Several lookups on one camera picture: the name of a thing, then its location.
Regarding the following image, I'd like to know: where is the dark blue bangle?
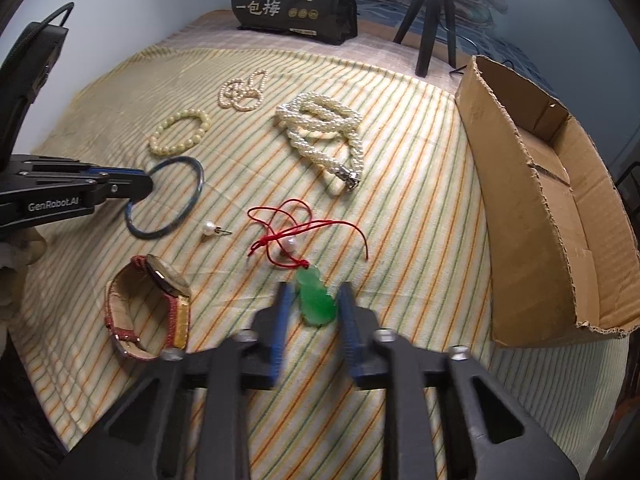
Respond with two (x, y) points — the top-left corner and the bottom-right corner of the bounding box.
(124, 155), (205, 240)

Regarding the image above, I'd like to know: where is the thin pearl strand necklace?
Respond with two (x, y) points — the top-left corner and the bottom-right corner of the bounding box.
(217, 69), (269, 111)

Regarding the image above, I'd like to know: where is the green jade pendant red cord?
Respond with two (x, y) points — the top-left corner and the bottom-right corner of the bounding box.
(246, 198), (370, 328)

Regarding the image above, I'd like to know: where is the thick twisted pearl necklace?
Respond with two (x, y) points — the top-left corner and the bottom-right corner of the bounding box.
(274, 91), (365, 193)

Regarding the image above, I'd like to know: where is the white gloved left hand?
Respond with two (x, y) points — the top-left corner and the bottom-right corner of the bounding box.
(0, 228), (47, 330)

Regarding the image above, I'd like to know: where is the single pearl earring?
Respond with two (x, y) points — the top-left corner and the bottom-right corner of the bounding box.
(202, 220), (232, 238)

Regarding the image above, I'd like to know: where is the yellow striped bed cloth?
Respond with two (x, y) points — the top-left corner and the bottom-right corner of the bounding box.
(10, 47), (628, 472)

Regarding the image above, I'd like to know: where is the pink plaid bed sheet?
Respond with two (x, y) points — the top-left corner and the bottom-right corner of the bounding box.
(169, 8), (471, 82)

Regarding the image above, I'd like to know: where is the single loose pearl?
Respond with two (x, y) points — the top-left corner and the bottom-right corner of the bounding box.
(280, 237), (297, 255)

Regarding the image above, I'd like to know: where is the open cardboard box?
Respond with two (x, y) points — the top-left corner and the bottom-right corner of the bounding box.
(456, 56), (639, 348)

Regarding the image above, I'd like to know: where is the black tripod stand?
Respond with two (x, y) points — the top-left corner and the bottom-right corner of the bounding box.
(393, 0), (457, 77)

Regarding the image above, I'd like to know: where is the blue patterned blanket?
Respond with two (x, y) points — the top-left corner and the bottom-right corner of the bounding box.
(356, 0), (558, 98)

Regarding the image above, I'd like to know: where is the cream bead bracelet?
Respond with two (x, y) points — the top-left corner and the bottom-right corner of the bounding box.
(147, 107), (213, 156)

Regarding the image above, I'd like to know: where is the red strap wristwatch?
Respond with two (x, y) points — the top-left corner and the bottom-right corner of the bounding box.
(103, 254), (192, 361)

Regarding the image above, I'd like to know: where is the black ring light cable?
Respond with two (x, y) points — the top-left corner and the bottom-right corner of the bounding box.
(447, 34), (526, 79)

